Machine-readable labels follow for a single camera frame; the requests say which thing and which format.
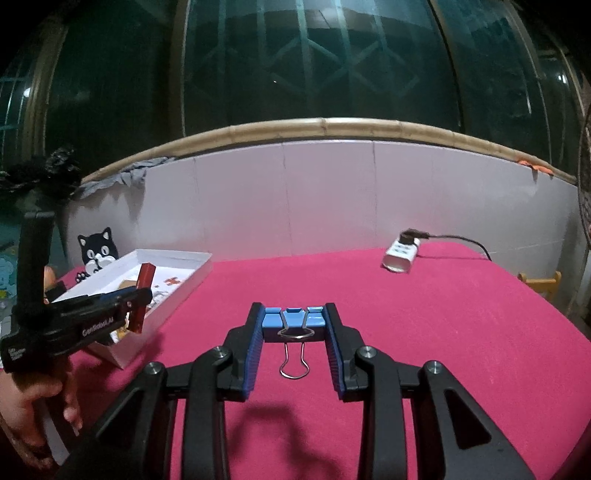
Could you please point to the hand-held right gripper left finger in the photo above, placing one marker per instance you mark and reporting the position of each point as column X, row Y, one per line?
column 254, row 350

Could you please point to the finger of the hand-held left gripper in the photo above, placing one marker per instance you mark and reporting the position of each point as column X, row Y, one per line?
column 106, row 297
column 141, row 297

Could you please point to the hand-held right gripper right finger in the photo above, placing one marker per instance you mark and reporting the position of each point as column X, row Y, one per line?
column 334, row 355

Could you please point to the small red box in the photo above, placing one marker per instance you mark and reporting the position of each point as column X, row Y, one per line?
column 145, row 277

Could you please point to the blue binder clip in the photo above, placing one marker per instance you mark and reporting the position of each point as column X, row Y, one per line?
column 293, row 323

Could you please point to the white cardboard box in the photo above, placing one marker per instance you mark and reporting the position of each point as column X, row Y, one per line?
column 184, row 272

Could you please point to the person's left hand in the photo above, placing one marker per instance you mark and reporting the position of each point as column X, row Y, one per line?
column 32, row 406

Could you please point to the black cat sticker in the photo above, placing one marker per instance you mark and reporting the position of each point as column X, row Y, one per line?
column 97, row 251

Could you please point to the pink table cloth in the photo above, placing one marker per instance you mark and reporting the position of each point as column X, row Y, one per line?
column 438, row 323

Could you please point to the white power strip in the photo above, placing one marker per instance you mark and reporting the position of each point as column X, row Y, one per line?
column 399, row 256

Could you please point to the grey cloth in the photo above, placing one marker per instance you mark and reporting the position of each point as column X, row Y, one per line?
column 134, row 173

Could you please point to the black fuzzy object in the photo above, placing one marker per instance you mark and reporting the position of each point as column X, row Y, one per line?
column 46, row 177

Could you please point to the black plug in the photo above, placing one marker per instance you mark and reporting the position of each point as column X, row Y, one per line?
column 411, row 235

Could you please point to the wooden chair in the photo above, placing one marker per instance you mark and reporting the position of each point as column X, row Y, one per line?
column 540, row 281

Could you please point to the bamboo window ledge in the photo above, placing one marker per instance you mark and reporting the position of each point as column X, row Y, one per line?
column 323, row 127

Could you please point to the orange cloth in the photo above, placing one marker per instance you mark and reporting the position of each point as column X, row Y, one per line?
column 535, row 167

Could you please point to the glass window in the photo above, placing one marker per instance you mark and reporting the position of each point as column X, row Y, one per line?
column 323, row 69

